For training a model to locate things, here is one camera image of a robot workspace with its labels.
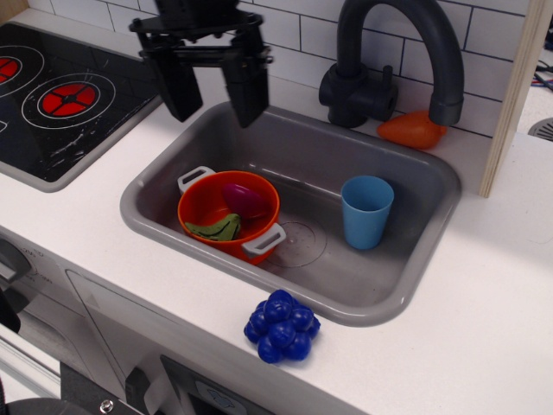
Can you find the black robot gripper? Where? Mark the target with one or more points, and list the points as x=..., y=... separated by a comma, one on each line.
x=206, y=33

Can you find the orange toy pot grey handles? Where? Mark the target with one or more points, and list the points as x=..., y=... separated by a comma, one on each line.
x=202, y=203

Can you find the blue plastic cup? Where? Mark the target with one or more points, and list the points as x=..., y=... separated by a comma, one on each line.
x=366, y=204

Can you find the grey plastic sink basin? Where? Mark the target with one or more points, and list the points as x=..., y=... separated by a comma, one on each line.
x=308, y=161

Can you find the dark grey toy faucet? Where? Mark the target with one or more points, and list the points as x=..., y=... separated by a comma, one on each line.
x=352, y=95

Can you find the black toy stove top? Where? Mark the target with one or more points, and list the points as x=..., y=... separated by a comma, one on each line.
x=64, y=103

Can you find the orange toy carrot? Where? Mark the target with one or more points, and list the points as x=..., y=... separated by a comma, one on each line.
x=414, y=130

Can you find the blue toy grape bunch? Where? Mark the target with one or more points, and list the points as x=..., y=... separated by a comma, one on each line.
x=282, y=328

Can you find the grey oven knob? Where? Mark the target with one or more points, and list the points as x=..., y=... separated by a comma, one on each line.
x=14, y=264

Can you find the dark dishwasher control panel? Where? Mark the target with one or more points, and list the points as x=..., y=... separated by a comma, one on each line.
x=204, y=395

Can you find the light wooden side panel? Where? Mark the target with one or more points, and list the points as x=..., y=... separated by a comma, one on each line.
x=536, y=24

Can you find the grey floor drain grate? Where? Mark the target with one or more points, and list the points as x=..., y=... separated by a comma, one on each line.
x=542, y=129

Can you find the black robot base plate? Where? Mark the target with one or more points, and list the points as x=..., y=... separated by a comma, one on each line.
x=78, y=395

